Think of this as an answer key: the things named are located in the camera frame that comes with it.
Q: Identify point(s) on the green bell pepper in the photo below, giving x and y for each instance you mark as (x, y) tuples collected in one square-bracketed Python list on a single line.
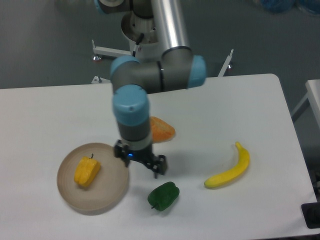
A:
[(163, 196)]

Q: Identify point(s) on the yellow bell pepper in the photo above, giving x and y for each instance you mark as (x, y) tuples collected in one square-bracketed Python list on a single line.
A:
[(86, 171)]

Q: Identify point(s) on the orange pumpkin slice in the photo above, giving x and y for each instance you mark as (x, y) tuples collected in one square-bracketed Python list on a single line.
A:
[(160, 130)]

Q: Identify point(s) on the blue object in background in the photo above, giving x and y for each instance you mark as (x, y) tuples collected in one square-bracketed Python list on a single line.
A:
[(310, 7)]

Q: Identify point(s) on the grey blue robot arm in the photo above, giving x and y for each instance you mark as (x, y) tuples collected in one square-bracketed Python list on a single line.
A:
[(131, 107)]

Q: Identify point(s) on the yellow banana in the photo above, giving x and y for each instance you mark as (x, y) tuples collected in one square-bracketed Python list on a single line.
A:
[(233, 173)]

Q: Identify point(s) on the beige round plate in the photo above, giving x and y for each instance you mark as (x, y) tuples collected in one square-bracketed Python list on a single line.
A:
[(105, 187)]

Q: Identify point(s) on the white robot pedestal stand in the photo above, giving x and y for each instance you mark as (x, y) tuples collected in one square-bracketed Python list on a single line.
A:
[(140, 45)]

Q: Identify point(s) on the black device at table edge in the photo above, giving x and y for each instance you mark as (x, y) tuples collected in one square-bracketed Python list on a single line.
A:
[(311, 214)]

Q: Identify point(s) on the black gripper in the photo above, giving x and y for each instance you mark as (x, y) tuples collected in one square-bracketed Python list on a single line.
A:
[(145, 156)]

